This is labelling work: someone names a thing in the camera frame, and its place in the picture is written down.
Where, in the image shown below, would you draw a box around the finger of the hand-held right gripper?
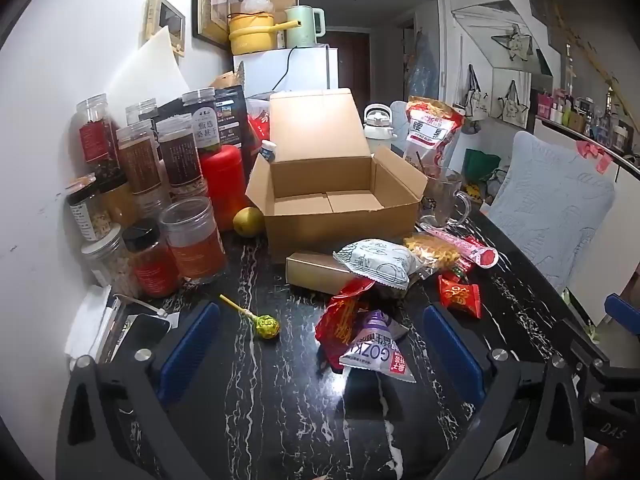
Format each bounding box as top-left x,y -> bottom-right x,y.
552,317 -> 640,397
604,292 -> 640,336

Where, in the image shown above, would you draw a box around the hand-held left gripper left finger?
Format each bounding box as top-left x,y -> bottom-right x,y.
59,301 -> 222,480

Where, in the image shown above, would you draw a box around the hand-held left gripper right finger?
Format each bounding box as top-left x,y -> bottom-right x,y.
422,302 -> 586,480

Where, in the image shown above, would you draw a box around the small red candy packet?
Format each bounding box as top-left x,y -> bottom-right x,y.
438,275 -> 482,320

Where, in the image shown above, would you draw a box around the pink stick packet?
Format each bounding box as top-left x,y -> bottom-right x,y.
420,225 -> 500,268

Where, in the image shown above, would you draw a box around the clear waffle packet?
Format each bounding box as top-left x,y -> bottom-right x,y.
402,232 -> 463,278

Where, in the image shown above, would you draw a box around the red spicy strip packet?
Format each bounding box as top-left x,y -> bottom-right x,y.
315,280 -> 376,373

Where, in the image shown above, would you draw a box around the white bread print packet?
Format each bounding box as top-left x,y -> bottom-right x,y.
333,239 -> 426,291

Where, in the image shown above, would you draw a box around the brown cardboard box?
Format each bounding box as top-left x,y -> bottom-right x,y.
245,87 -> 428,263

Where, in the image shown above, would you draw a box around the black smartphone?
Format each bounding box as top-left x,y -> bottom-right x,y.
97,312 -> 172,361

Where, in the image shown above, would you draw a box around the green lollipop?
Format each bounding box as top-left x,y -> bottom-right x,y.
219,294 -> 280,342

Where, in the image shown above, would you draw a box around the purple white triangular packet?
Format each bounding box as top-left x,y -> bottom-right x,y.
339,310 -> 417,383

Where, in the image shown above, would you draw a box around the white power bank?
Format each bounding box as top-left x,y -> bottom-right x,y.
95,294 -> 127,361

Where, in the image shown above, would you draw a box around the black lid red label jar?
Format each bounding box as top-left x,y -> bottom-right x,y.
122,218 -> 181,298

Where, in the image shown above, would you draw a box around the clear jar orange label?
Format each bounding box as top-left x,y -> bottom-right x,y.
159,196 -> 228,283

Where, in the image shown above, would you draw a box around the wide jar white cubes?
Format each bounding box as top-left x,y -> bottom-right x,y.
81,227 -> 141,301

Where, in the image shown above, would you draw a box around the white tissue pack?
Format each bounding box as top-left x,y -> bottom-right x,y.
65,285 -> 113,358

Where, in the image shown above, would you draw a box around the light blue chair cushion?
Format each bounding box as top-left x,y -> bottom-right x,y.
487,131 -> 617,293

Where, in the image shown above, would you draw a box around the yellow pear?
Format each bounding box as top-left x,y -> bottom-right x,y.
232,206 -> 266,237

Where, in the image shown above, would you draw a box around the gold paper box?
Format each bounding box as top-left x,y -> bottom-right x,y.
286,251 -> 356,293

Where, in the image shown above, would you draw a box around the glass mug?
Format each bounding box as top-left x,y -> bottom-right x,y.
419,166 -> 473,228

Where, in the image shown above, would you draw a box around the clear jar golden contents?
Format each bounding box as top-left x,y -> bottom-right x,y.
97,172 -> 138,233

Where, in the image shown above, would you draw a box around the pink paper tags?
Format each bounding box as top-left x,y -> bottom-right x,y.
575,140 -> 613,173

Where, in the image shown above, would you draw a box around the red canister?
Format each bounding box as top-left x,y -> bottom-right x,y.
200,145 -> 251,233

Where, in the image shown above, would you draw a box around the black lid dried slices jar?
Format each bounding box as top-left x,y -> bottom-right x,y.
66,174 -> 115,243

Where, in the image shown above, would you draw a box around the tall jar dark label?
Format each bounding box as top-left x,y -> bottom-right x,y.
156,115 -> 208,201

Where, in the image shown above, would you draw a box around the tall jar brown label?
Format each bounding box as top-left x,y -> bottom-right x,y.
116,120 -> 170,211

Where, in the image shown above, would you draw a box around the green bag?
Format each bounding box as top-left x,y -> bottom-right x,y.
462,149 -> 501,183

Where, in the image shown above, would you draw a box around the row of cosmetic bottles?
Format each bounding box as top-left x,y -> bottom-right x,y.
535,85 -> 640,158

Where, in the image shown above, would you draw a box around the tall jar white green label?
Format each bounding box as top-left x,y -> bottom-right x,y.
181,87 -> 222,156

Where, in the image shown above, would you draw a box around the red nut bag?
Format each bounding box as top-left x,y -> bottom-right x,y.
404,96 -> 466,181

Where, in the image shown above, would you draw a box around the tall jar red label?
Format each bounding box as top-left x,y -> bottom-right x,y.
76,94 -> 123,181

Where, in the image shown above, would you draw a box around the red plastic bag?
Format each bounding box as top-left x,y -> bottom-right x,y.
246,99 -> 272,143

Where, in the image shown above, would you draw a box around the canvas tote bag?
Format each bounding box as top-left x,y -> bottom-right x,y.
500,80 -> 528,126
462,65 -> 488,121

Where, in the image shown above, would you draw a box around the black snack bag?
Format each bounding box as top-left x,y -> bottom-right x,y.
157,85 -> 248,151

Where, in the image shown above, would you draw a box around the clear plastic jar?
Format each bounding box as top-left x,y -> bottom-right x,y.
125,99 -> 160,128

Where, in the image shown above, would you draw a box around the bamboo pole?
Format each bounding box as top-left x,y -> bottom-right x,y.
552,10 -> 626,111

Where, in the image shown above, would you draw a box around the brown paper bag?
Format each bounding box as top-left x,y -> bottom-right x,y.
210,71 -> 246,91

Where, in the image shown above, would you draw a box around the white board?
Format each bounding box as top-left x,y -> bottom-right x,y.
106,26 -> 191,121

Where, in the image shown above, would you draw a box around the metal star ornament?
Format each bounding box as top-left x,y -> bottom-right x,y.
492,22 -> 533,63

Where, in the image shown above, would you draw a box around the white fridge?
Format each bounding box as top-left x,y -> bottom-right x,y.
232,46 -> 338,98

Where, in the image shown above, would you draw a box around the white stair cabinet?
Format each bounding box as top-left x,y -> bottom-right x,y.
450,0 -> 556,128

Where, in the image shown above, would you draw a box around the yellow pot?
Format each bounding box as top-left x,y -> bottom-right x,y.
228,12 -> 301,56

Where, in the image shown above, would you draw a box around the green electric kettle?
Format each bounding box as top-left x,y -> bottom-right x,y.
285,5 -> 327,50

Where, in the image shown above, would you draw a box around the framed picture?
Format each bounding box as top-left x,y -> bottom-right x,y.
192,0 -> 233,51

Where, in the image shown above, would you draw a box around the white charging cable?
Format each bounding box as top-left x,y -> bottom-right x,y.
114,294 -> 168,318

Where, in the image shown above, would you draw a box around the black power cord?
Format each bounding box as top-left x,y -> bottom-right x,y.
272,45 -> 301,96

